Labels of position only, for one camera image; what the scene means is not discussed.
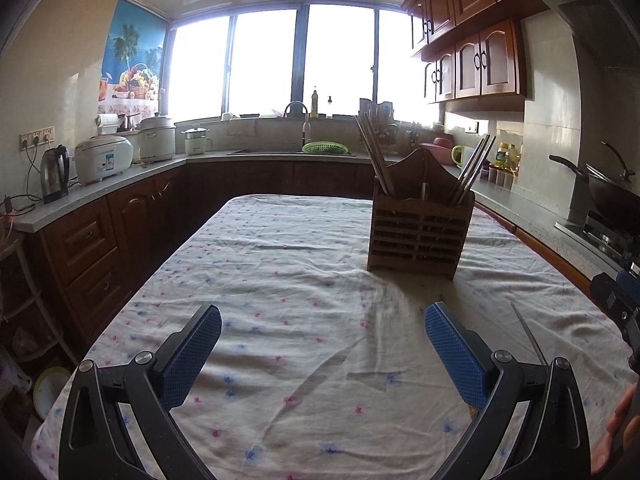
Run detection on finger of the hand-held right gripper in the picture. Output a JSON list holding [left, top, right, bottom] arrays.
[[590, 270, 640, 311]]

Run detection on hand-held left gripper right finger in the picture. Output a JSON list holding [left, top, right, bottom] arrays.
[[425, 301, 592, 480]]

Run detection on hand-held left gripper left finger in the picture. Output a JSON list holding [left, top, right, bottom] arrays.
[[59, 304, 222, 480]]

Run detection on single metal chopstick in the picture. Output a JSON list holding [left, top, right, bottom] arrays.
[[510, 301, 549, 366]]

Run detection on wooden utensil holder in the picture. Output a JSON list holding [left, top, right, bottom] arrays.
[[366, 150, 477, 282]]

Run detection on bundle of steel chopsticks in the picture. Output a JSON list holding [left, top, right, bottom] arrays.
[[446, 134, 497, 207]]

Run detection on bundle of dark wooden chopsticks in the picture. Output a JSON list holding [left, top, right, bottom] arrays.
[[354, 114, 397, 199]]

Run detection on person's right hand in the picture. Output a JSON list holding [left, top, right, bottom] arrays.
[[590, 390, 640, 477]]

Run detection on gas stove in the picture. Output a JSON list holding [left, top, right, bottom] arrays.
[[554, 210, 640, 273]]

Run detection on black wok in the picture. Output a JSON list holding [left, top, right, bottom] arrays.
[[549, 141, 640, 221]]

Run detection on white floral tablecloth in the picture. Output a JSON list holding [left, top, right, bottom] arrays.
[[31, 194, 633, 480]]

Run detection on wooden base cabinets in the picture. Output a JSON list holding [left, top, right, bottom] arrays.
[[27, 160, 601, 356]]

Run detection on green rimmed plate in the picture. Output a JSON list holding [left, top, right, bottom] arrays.
[[32, 366, 71, 419]]

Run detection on spice jar set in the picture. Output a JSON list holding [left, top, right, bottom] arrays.
[[487, 165, 516, 191]]

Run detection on storage shelf rack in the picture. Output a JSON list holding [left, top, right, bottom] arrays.
[[0, 235, 78, 367]]

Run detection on pink plastic bowl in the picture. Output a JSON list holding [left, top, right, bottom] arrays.
[[420, 137, 456, 161]]

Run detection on small white electric pot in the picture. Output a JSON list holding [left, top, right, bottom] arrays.
[[181, 127, 214, 156]]

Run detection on white rice cooker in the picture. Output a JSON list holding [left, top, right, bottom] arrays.
[[75, 135, 134, 186]]

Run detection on white slow cooker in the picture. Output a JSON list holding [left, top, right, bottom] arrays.
[[137, 112, 177, 163]]

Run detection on steel electric kettle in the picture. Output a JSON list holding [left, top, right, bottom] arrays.
[[40, 145, 71, 205]]

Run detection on green plastic basket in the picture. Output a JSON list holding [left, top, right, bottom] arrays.
[[302, 141, 349, 156]]

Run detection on steel kitchen faucet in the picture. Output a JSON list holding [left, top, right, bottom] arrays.
[[283, 101, 313, 153]]

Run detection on range hood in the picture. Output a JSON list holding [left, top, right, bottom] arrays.
[[527, 0, 640, 70]]

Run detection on kitchen window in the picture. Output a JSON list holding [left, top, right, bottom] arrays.
[[167, 2, 441, 123]]

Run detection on power cables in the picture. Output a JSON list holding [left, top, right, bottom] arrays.
[[0, 194, 40, 219]]

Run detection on wire dish rack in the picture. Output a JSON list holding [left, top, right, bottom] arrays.
[[357, 101, 402, 156]]

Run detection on wall power outlet strip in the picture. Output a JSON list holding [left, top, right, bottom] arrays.
[[20, 127, 55, 151]]

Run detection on wooden wall cabinets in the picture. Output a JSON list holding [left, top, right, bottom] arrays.
[[402, 0, 551, 104]]

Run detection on tropical fruit wall poster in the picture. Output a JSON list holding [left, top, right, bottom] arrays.
[[99, 0, 167, 116]]

